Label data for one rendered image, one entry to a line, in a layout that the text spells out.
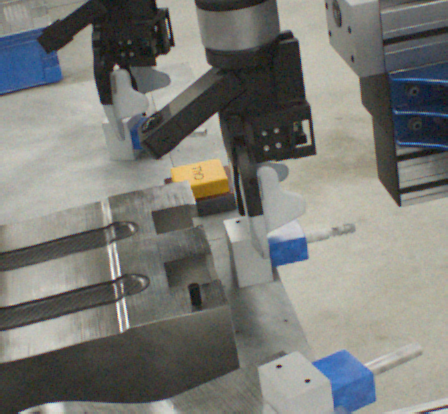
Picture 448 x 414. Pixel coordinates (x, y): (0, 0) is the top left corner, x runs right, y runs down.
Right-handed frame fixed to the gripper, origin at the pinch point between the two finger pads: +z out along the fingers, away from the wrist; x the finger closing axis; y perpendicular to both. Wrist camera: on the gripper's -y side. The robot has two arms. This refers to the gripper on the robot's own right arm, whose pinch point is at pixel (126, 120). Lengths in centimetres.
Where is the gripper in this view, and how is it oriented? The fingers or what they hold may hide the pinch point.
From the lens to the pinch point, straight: 148.3
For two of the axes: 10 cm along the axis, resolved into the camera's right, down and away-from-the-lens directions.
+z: 1.5, 8.9, 4.4
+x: 3.0, -4.6, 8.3
